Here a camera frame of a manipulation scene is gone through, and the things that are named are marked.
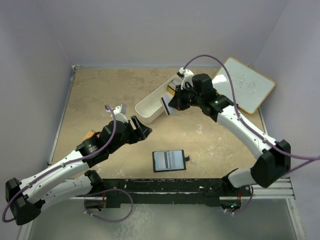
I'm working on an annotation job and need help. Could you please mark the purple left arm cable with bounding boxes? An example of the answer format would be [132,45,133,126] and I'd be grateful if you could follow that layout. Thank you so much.
[1,104,117,223]

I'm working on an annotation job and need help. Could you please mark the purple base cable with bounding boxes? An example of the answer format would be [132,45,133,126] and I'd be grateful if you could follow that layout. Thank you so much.
[223,186,255,216]
[83,187,134,222]

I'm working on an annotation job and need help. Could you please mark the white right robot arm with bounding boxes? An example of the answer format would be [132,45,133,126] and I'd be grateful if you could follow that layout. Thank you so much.
[166,73,291,196]

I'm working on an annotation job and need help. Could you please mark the small whiteboard yellow frame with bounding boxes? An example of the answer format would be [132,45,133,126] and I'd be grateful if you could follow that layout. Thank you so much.
[224,57,276,115]

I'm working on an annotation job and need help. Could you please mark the stack of cards in tray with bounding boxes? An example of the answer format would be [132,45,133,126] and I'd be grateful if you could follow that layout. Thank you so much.
[166,79,181,96]

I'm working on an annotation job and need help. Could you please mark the aluminium frame rail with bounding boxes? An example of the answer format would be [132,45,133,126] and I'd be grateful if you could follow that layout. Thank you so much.
[249,107,297,201]

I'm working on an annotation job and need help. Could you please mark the white magnetic stripe card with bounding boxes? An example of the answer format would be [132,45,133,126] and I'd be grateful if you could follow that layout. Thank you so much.
[154,151,168,171]

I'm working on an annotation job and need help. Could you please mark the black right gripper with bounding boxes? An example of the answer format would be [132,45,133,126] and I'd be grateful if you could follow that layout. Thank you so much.
[169,83,203,111]

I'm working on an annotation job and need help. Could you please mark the black leather card holder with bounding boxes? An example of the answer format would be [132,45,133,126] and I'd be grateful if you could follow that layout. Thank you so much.
[152,149,190,173]

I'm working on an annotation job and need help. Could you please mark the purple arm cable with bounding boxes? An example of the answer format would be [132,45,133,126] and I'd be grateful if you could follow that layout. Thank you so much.
[1,104,117,223]
[183,54,320,173]

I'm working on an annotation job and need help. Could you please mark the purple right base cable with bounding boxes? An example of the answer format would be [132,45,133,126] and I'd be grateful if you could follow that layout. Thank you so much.
[223,186,255,216]

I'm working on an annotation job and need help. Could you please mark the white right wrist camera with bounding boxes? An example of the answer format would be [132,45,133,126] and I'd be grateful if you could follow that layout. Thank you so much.
[177,67,194,90]

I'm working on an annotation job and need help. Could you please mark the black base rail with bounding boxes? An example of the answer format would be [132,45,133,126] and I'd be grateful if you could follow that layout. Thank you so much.
[74,177,252,210]

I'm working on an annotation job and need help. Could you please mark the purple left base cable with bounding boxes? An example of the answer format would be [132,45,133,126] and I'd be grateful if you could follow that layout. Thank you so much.
[83,187,134,222]

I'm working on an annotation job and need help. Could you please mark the orange spiral notepad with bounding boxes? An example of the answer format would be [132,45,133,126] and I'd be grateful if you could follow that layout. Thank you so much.
[83,130,97,140]

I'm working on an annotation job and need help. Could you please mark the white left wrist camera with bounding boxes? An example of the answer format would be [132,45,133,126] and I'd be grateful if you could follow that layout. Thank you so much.
[111,104,128,123]

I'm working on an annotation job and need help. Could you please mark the white plastic card tray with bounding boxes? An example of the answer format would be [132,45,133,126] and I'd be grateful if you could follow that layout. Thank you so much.
[135,75,182,124]

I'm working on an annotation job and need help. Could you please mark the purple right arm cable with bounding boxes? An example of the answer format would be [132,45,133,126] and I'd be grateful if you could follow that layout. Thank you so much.
[183,54,320,173]

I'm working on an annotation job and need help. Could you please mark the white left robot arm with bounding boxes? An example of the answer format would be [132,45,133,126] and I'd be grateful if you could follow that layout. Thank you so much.
[2,116,153,226]

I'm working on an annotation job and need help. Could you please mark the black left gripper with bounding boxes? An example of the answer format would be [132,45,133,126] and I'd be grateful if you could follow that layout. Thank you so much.
[108,115,151,154]

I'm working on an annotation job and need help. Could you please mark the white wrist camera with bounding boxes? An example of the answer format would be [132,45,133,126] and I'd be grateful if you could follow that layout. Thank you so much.
[177,67,194,90]
[111,104,128,123]

